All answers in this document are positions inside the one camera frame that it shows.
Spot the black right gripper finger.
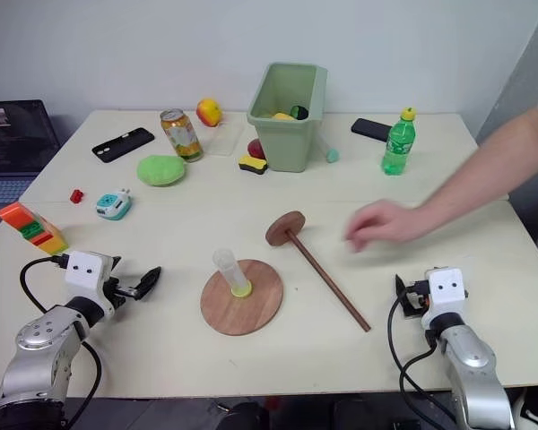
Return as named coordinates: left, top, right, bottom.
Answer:
left=394, top=273, right=412, bottom=317

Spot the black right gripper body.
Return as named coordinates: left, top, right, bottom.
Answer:
left=403, top=279, right=431, bottom=320

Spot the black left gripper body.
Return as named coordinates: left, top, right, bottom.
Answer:
left=99, top=254, right=138, bottom=313

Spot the wooden rod with disc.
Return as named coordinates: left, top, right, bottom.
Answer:
left=265, top=211, right=372, bottom=334

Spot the person's bare hand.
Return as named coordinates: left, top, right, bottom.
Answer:
left=342, top=198, right=427, bottom=254

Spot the teal white plug adapter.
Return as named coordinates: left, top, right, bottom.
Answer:
left=94, top=187, right=134, bottom=221

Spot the clear tube with green collar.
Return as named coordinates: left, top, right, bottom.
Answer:
left=212, top=247, right=254, bottom=299

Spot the orange green toy block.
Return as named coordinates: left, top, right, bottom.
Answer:
left=0, top=201, right=70, bottom=257

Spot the green round plush pad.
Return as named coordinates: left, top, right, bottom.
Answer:
left=136, top=153, right=187, bottom=188

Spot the black phone case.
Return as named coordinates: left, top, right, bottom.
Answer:
left=91, top=126, right=156, bottom=159

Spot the yellow drink can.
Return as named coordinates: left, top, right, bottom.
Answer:
left=159, top=107, right=205, bottom=163

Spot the green soda bottle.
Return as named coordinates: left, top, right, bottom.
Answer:
left=380, top=106, right=419, bottom=176

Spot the yellow black sponge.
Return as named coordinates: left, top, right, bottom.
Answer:
left=237, top=153, right=270, bottom=176

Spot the dark laptop computer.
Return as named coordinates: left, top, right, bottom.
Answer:
left=0, top=99, right=62, bottom=205

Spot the clear plastic tray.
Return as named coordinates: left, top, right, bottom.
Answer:
left=200, top=119, right=245, bottom=158

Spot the black smartphone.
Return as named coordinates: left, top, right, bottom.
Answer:
left=350, top=117, right=394, bottom=145

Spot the dark rounded shape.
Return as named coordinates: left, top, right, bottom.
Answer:
left=213, top=400, right=277, bottom=430

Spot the red yellow apple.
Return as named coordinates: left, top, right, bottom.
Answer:
left=195, top=97, right=223, bottom=128

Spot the green plastic bin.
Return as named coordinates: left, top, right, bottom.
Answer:
left=246, top=62, right=329, bottom=174

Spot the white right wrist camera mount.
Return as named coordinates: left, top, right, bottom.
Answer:
left=421, top=267, right=470, bottom=331

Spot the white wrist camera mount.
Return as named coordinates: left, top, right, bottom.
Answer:
left=421, top=267, right=470, bottom=331
left=64, top=250, right=114, bottom=311

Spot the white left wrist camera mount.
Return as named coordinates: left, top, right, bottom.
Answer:
left=64, top=250, right=114, bottom=311

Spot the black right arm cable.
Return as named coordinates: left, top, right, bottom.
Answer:
left=386, top=295, right=459, bottom=430

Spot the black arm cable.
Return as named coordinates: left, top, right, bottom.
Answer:
left=386, top=295, right=459, bottom=430
left=19, top=254, right=103, bottom=430

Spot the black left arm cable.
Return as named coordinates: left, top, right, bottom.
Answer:
left=19, top=254, right=103, bottom=430

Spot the round wooden base plate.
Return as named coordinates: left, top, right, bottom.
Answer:
left=199, top=258, right=285, bottom=337

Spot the teal brush with white handle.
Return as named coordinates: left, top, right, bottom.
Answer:
left=317, top=131, right=341, bottom=164

